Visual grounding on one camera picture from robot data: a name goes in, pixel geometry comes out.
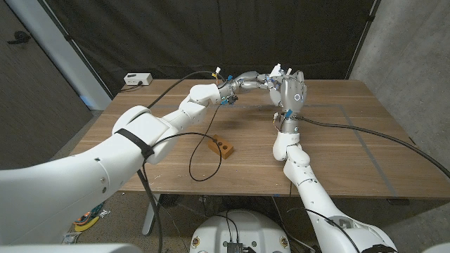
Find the white power box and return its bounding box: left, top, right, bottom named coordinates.
left=123, top=72, right=153, bottom=86

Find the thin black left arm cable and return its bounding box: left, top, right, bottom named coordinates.
left=153, top=103, right=223, bottom=183

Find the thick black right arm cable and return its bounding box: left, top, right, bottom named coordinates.
left=298, top=115, right=450, bottom=179

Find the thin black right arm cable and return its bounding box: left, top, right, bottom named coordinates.
left=286, top=182, right=363, bottom=253

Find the black backdrop pole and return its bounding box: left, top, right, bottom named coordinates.
left=37, top=0, right=114, bottom=99
left=345, top=0, right=383, bottom=81

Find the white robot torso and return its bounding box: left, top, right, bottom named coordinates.
left=189, top=209, right=291, bottom=253

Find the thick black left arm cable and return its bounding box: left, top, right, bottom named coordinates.
left=136, top=70, right=226, bottom=253

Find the grey table leg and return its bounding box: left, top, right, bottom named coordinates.
left=141, top=193, right=162, bottom=236

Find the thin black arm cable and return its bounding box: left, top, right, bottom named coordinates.
left=153, top=103, right=223, bottom=183
left=286, top=182, right=363, bottom=253

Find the black door handle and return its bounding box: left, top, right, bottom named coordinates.
left=6, top=30, right=32, bottom=46

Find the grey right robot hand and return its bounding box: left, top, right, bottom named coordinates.
left=269, top=70, right=309, bottom=134

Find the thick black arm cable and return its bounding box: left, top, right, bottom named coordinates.
left=298, top=115, right=450, bottom=179
left=136, top=70, right=226, bottom=253

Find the white floor cable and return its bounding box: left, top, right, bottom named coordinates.
left=270, top=196, right=314, bottom=252

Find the yellow flat floor item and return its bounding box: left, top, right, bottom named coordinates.
left=74, top=216, right=100, bottom=233

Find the teal tool tray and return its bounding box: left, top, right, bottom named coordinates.
left=72, top=202, right=106, bottom=226

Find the white pillar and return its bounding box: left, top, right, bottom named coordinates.
left=5, top=0, right=113, bottom=110

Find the brown block with three holes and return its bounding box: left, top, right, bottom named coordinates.
left=207, top=134, right=235, bottom=160

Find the black power box cable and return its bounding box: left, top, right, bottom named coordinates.
left=120, top=81, right=143, bottom=93

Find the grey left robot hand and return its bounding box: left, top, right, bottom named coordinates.
left=218, top=70, right=278, bottom=105

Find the black torso cable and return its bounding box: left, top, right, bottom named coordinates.
left=219, top=209, right=240, bottom=244

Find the dark round fan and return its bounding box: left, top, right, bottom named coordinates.
left=160, top=193, right=184, bottom=209

